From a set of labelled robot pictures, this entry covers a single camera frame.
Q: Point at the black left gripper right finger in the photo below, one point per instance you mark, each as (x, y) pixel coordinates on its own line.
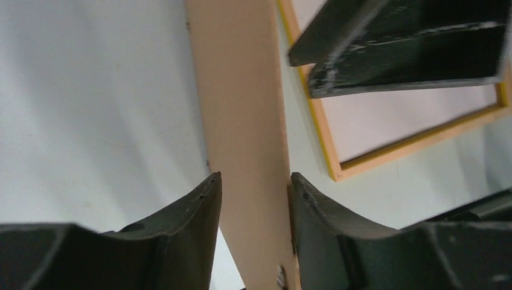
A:
(468, 247)

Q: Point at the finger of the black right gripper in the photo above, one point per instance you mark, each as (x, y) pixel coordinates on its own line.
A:
(334, 27)
(420, 45)

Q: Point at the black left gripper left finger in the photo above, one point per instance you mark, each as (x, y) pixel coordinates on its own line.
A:
(172, 248)

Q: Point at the yellow wooden picture frame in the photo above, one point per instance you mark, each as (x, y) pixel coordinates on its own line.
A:
(384, 79)

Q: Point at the landscape photo print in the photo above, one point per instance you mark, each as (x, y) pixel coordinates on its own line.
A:
(360, 131)

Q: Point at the brown cardboard backing board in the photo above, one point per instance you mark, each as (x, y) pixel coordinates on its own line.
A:
(237, 67)

